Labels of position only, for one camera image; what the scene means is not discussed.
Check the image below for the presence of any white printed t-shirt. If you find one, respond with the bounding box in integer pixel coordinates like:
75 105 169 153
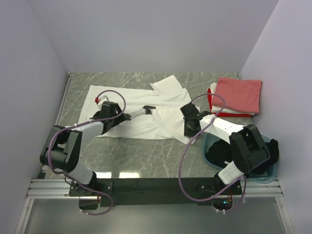
78 75 191 144

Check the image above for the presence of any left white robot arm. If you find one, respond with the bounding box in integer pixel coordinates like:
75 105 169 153
39 101 131 196

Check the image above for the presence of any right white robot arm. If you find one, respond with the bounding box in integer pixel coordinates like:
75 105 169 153
180 102 271 195

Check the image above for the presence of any folded red t-shirt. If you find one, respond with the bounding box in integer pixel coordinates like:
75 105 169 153
207 95 254 117

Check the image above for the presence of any black t-shirt in basket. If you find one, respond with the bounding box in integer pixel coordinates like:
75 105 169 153
205 139 279 175

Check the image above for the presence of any folded pink t-shirt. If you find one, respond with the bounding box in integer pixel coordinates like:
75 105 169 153
212 78 262 114

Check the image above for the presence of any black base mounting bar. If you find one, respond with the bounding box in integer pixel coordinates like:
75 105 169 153
68 177 234 212

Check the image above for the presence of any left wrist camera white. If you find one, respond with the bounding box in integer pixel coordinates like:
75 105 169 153
95 95 109 107

